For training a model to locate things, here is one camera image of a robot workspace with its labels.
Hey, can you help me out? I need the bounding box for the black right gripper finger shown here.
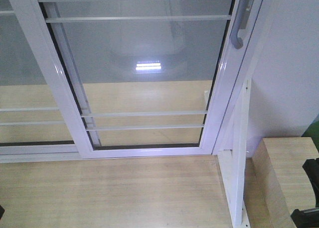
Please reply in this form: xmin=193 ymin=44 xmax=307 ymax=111
xmin=303 ymin=158 xmax=319 ymax=206
xmin=291 ymin=208 xmax=319 ymax=228

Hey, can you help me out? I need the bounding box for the grey metal door handle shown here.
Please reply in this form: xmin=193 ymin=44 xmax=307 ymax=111
xmin=230 ymin=0 xmax=254 ymax=49

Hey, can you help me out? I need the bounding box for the white framed sliding glass door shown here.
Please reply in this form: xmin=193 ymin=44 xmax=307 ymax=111
xmin=5 ymin=0 xmax=267 ymax=159

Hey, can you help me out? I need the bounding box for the light wooden step box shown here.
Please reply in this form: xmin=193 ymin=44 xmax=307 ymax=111
xmin=252 ymin=137 xmax=319 ymax=228

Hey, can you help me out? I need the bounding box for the white wooden support brace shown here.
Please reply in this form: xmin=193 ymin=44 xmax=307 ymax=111
xmin=217 ymin=79 xmax=251 ymax=228

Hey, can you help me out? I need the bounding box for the fixed white framed glass panel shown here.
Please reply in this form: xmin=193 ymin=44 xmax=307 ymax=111
xmin=0 ymin=0 xmax=78 ymax=162

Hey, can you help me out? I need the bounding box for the white door jamb frame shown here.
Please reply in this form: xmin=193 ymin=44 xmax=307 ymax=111
xmin=200 ymin=0 xmax=275 ymax=155

